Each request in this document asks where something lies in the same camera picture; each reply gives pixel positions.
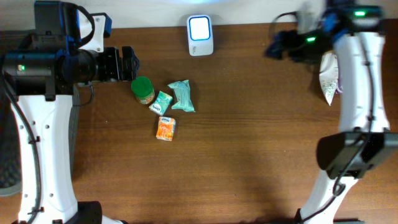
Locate white green tube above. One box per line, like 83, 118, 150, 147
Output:
319, 51, 338, 106

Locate orange tissue pack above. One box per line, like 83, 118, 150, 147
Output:
155, 116, 176, 141

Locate red purple tissue pack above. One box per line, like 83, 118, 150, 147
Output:
334, 54, 343, 94

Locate small teal tissue pack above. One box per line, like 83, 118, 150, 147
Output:
149, 91, 173, 116

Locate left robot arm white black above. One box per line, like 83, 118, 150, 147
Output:
1, 1, 136, 224

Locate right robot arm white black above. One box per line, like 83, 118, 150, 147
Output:
265, 1, 397, 223

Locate teal wipes packet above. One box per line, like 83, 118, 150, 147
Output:
168, 80, 195, 113

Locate grey plastic mesh basket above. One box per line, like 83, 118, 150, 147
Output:
0, 29, 81, 197

